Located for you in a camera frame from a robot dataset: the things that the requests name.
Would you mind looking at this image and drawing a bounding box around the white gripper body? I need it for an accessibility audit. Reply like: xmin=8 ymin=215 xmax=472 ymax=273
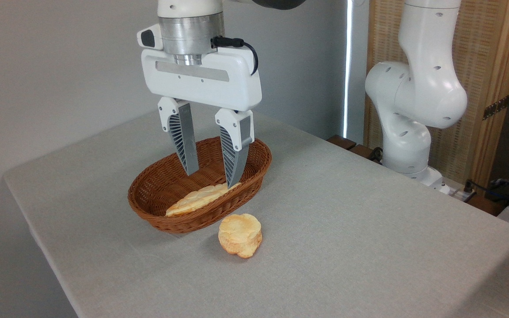
xmin=141 ymin=46 xmax=262 ymax=112

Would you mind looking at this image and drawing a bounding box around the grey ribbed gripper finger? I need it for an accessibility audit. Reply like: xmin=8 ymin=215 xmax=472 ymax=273
xmin=157 ymin=97 xmax=200 ymax=176
xmin=215 ymin=108 xmax=255 ymax=188

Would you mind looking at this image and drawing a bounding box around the round bread roll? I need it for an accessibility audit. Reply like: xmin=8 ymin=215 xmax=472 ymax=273
xmin=218 ymin=214 xmax=263 ymax=259

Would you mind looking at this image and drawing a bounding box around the long braided bread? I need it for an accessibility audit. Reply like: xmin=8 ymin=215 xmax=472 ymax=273
xmin=165 ymin=182 xmax=242 ymax=217

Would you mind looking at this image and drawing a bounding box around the brown wicker basket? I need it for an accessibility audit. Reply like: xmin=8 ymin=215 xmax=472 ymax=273
xmin=128 ymin=136 xmax=273 ymax=234

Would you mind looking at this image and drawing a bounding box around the dark wooden base board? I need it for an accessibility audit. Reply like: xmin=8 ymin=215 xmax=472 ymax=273
xmin=327 ymin=135 xmax=509 ymax=217

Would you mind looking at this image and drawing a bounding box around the grey tablecloth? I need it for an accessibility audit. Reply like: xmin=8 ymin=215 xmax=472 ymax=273
xmin=3 ymin=104 xmax=509 ymax=318

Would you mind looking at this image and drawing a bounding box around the dark metal screen hinge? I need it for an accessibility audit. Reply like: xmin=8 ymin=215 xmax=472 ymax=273
xmin=483 ymin=95 xmax=509 ymax=121

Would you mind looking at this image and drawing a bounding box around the wooden rattan folding screen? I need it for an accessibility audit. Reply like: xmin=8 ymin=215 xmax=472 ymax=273
xmin=365 ymin=0 xmax=509 ymax=190

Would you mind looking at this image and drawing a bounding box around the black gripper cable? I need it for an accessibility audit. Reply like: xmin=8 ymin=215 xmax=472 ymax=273
xmin=212 ymin=36 xmax=259 ymax=76

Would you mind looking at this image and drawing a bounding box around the black plug and cable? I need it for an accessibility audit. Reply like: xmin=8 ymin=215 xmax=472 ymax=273
xmin=463 ymin=178 xmax=509 ymax=204

